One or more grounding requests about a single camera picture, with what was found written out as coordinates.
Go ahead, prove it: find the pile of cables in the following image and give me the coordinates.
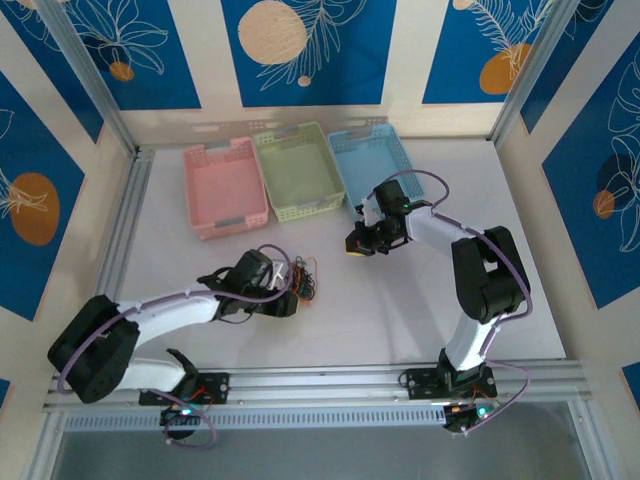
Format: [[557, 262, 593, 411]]
[[289, 269, 316, 301]]

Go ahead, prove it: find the blue perforated plastic basket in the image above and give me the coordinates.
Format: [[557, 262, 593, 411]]
[[326, 123, 428, 222]]

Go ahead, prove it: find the pink perforated plastic basket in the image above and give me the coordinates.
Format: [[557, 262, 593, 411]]
[[182, 135, 271, 242]]

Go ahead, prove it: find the green perforated plastic basket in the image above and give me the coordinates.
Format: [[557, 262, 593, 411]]
[[252, 121, 348, 225]]

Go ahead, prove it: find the perforated grey metal strip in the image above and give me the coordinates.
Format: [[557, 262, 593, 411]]
[[188, 114, 390, 135]]

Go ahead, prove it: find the wide aluminium frame rail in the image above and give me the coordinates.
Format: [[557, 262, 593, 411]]
[[42, 358, 587, 414]]

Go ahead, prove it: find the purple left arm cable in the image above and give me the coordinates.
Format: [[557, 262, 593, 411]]
[[55, 243, 301, 451]]

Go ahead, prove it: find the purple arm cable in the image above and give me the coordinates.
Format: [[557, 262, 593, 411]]
[[55, 243, 301, 451], [377, 169, 532, 436]]

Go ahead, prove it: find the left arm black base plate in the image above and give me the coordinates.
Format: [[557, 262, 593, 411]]
[[138, 372, 231, 406]]

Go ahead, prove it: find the grey slotted cable duct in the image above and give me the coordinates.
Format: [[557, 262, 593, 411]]
[[62, 403, 451, 432]]

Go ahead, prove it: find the aluminium table side rail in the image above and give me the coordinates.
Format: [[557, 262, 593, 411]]
[[94, 144, 157, 301]]

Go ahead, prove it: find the blue floral wall panel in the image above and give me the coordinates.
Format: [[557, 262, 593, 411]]
[[221, 0, 399, 108], [62, 0, 203, 112], [518, 0, 616, 135], [0, 0, 106, 146], [542, 32, 640, 311], [421, 0, 557, 106], [0, 69, 87, 323]]

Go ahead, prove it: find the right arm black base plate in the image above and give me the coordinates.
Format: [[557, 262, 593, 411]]
[[399, 367, 499, 401]]

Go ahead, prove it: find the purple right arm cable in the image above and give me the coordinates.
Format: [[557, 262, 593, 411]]
[[377, 169, 532, 436]]

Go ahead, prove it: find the aluminium frame post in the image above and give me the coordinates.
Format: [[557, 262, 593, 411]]
[[24, 410, 69, 480], [569, 399, 616, 480], [487, 0, 574, 146], [34, 0, 142, 159]]

